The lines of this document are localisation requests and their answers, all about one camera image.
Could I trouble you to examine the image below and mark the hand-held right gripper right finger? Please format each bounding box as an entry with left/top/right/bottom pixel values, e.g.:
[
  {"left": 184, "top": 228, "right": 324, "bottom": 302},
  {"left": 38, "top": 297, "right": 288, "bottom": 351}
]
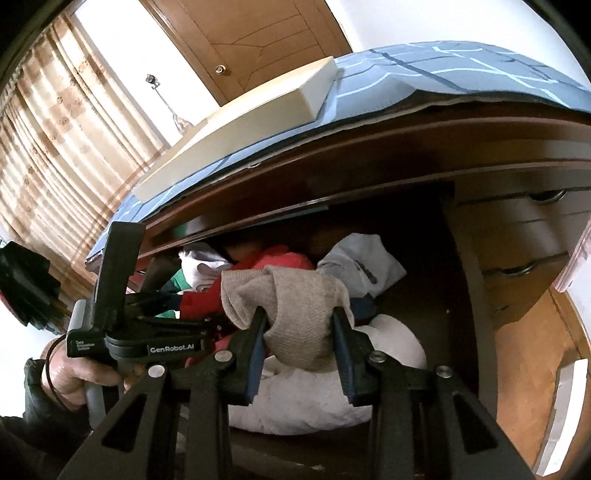
[{"left": 332, "top": 305, "right": 537, "bottom": 480}]

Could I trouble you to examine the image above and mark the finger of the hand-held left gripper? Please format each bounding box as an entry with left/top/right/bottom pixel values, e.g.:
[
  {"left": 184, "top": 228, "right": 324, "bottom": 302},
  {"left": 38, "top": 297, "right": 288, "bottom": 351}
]
[
  {"left": 124, "top": 288, "right": 186, "bottom": 319},
  {"left": 139, "top": 316, "right": 228, "bottom": 344}
]

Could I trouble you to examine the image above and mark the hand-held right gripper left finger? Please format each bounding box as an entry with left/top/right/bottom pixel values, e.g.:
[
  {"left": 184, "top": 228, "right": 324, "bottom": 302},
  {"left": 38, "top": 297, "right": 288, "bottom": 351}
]
[{"left": 55, "top": 307, "right": 271, "bottom": 480}]

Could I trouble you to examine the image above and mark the green garment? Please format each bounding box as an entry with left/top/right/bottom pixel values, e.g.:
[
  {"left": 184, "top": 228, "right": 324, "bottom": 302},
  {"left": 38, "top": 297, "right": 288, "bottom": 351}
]
[{"left": 154, "top": 270, "right": 185, "bottom": 319}]

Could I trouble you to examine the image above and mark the white garment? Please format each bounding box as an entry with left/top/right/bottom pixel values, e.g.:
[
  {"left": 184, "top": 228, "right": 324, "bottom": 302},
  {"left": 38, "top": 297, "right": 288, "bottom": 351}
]
[{"left": 178, "top": 244, "right": 234, "bottom": 294}]

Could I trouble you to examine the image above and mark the beige underwear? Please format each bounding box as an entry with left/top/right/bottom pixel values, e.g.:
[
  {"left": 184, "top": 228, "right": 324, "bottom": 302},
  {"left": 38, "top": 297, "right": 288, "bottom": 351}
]
[{"left": 221, "top": 265, "right": 355, "bottom": 372}]

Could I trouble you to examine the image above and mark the large wooden drawer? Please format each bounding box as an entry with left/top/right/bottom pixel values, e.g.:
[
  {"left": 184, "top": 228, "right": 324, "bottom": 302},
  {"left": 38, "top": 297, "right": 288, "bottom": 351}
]
[{"left": 134, "top": 185, "right": 490, "bottom": 480}]

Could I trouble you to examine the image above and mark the person's left forearm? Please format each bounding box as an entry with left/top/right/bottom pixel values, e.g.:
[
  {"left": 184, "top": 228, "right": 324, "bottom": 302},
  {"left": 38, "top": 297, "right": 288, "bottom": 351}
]
[{"left": 0, "top": 357, "right": 95, "bottom": 480}]

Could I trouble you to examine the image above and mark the small wooden drawer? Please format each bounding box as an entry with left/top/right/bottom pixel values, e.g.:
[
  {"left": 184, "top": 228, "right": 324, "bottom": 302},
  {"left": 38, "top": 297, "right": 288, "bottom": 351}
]
[
  {"left": 455, "top": 182, "right": 591, "bottom": 224},
  {"left": 485, "top": 268, "right": 560, "bottom": 326},
  {"left": 471, "top": 217, "right": 583, "bottom": 278}
]

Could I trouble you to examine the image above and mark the person's left hand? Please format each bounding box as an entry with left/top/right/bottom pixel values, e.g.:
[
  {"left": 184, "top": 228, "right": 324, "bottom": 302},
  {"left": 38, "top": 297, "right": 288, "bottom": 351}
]
[{"left": 41, "top": 339, "right": 134, "bottom": 409}]

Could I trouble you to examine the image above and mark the white cloth bundle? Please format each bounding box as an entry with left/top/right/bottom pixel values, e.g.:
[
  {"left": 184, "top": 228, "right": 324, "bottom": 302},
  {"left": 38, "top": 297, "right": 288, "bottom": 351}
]
[{"left": 226, "top": 325, "right": 428, "bottom": 437}]

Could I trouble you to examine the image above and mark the dark blue garment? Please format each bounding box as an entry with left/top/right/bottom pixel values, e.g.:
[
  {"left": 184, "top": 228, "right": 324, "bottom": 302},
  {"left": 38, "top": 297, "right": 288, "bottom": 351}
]
[{"left": 348, "top": 295, "right": 380, "bottom": 325}]

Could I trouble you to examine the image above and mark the black ribbed object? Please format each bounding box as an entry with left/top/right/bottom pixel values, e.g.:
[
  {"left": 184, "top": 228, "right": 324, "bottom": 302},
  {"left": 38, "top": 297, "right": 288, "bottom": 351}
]
[{"left": 0, "top": 240, "right": 63, "bottom": 334}]

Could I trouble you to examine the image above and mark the red garment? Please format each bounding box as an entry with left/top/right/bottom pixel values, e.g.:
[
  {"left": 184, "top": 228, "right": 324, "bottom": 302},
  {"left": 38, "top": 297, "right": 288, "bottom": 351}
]
[{"left": 179, "top": 244, "right": 315, "bottom": 367}]

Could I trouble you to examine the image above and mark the grey garment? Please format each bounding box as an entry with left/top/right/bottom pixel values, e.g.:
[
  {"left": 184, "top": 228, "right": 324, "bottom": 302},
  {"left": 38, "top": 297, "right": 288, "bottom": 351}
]
[{"left": 316, "top": 233, "right": 407, "bottom": 303}]

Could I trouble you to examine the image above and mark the beige striped curtain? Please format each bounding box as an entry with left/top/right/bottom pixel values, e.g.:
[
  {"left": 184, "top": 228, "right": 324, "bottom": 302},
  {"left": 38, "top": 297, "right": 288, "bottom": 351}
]
[{"left": 0, "top": 11, "right": 160, "bottom": 278}]

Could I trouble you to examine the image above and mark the white flat box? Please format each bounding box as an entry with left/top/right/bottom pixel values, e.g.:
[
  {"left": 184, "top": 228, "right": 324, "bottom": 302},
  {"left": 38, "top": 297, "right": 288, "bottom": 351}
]
[{"left": 131, "top": 56, "right": 337, "bottom": 202}]

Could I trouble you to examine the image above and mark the white board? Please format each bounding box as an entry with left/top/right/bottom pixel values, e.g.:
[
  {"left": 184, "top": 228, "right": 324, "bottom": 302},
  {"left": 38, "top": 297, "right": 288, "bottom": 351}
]
[{"left": 536, "top": 362, "right": 589, "bottom": 478}]

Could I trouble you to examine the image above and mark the brown wooden dresser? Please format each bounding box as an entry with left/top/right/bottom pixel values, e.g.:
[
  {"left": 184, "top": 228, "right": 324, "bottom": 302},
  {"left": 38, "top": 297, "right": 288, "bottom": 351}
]
[{"left": 85, "top": 99, "right": 591, "bottom": 480}]

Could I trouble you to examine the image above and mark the pink cloth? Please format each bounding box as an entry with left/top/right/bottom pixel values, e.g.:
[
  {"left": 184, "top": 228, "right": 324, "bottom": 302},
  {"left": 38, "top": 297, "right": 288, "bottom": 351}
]
[{"left": 554, "top": 231, "right": 591, "bottom": 294}]

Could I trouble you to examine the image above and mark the wooden door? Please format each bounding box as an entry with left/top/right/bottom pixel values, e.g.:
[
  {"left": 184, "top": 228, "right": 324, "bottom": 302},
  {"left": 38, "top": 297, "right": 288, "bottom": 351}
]
[{"left": 139, "top": 0, "right": 352, "bottom": 104}]

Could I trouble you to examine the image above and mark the blue patterned cloth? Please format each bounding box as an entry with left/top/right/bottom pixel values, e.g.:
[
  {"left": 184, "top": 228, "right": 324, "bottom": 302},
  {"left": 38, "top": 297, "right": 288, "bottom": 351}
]
[{"left": 85, "top": 41, "right": 591, "bottom": 266}]

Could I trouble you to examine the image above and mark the metal wall fixture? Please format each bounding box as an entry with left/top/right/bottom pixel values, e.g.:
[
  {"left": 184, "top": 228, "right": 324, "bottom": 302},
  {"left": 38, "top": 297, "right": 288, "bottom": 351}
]
[{"left": 145, "top": 73, "right": 195, "bottom": 136}]

